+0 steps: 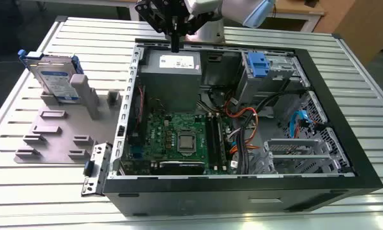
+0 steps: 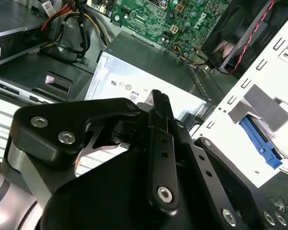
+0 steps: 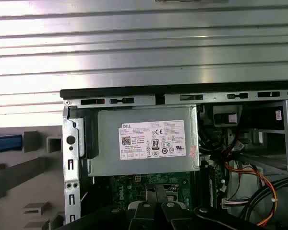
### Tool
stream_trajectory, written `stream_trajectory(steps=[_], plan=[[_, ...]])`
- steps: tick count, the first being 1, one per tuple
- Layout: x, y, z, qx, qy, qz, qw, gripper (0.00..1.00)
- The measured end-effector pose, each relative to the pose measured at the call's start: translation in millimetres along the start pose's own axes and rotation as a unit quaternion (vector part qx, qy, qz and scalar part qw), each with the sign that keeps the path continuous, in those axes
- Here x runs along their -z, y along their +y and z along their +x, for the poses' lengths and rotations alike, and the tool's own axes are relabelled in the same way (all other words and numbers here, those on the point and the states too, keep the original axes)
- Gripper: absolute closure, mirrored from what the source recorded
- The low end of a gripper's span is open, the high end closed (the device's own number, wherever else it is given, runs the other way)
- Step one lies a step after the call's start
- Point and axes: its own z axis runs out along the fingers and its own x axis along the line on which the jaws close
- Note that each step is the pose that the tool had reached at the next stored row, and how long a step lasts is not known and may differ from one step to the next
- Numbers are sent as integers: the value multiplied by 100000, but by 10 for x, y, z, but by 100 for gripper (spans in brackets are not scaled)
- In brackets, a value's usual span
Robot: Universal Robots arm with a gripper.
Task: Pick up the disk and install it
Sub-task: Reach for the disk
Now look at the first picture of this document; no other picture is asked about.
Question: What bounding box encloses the power wire black connector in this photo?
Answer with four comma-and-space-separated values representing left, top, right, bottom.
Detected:
299, 117, 331, 132

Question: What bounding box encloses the silver camera box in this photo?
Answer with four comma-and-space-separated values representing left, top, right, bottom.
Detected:
184, 0, 225, 23

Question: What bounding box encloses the hard disk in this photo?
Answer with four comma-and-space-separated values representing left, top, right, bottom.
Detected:
18, 49, 84, 105

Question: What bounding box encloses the blue plastic drive latch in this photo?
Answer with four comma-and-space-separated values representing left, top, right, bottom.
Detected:
248, 51, 272, 78

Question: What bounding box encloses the grey power supply unit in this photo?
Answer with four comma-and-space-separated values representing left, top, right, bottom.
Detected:
139, 50, 203, 115

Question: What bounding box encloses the orange red wire bundle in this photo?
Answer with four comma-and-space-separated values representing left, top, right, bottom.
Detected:
225, 106, 260, 154

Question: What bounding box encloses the black cable bundle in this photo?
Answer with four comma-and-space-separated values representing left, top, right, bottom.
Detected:
239, 90, 308, 174

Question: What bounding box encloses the green motherboard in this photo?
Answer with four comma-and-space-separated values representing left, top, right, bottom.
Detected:
122, 112, 240, 175

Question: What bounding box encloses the white frame desk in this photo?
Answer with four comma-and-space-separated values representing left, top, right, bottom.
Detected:
35, 0, 142, 22

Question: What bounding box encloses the blue data wire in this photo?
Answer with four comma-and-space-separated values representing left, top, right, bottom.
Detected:
288, 110, 317, 140

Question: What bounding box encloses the grey parts rack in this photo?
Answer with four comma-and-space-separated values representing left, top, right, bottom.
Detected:
15, 74, 128, 165

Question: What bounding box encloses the silver CPU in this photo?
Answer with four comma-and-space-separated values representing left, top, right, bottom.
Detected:
180, 135, 195, 149

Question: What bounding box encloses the brown wooden board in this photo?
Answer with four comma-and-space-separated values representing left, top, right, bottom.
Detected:
320, 0, 383, 65

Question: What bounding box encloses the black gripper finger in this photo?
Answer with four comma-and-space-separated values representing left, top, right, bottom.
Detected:
135, 0, 177, 53
176, 11, 212, 53

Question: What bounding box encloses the metal bracket blue latch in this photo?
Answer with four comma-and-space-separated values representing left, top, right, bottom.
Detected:
80, 141, 114, 197

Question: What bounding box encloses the wooden desk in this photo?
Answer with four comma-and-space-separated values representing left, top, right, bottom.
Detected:
268, 0, 327, 33

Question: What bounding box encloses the black RAM slot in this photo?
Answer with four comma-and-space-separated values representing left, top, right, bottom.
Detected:
217, 115, 228, 170
209, 114, 219, 169

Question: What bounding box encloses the black graphics card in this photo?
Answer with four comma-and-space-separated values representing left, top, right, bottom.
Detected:
150, 160, 208, 175

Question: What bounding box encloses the metal disk bay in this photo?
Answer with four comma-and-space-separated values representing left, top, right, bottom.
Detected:
264, 138, 340, 174

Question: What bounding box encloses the metal drive cage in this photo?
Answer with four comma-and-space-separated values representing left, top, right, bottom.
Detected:
236, 51, 308, 106

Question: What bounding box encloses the black PC case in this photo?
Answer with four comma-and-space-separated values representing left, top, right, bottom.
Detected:
103, 37, 383, 218

